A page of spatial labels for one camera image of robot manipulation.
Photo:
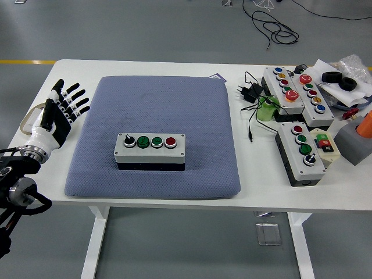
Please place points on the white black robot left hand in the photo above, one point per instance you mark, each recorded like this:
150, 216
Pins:
43, 136

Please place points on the grey four-button control box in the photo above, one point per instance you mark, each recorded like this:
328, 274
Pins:
151, 157
290, 136

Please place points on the grey five-button control box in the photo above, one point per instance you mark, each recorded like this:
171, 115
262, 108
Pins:
322, 119
273, 78

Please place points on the beige tray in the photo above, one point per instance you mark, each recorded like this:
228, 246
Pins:
23, 127

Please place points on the white table leg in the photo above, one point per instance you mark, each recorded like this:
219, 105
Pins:
302, 247
96, 238

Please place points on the blue-grey padded mat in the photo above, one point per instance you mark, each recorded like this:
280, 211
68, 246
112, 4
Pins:
189, 101

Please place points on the purple-edged white card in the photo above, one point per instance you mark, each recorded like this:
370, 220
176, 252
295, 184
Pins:
218, 76

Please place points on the black power adapter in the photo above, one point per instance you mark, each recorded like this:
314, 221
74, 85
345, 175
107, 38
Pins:
250, 92

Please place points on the green cup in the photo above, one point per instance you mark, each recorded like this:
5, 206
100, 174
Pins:
264, 113

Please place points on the clear floor plate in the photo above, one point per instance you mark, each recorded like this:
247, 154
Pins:
268, 234

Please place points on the small black device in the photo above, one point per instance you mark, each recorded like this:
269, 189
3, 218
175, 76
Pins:
300, 69

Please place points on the grey block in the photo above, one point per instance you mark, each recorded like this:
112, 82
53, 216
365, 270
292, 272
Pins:
348, 142

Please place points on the small red knob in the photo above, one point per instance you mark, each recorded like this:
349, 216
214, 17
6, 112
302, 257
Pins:
350, 113

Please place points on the white paper sheet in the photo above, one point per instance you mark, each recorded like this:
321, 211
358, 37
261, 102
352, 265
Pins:
348, 96

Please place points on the clear bubble wrap bag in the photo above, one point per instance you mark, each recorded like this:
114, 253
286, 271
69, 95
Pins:
353, 65

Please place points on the orange cylinder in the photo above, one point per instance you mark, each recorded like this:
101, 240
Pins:
366, 125

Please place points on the cream three-button switch box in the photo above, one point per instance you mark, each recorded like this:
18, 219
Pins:
328, 154

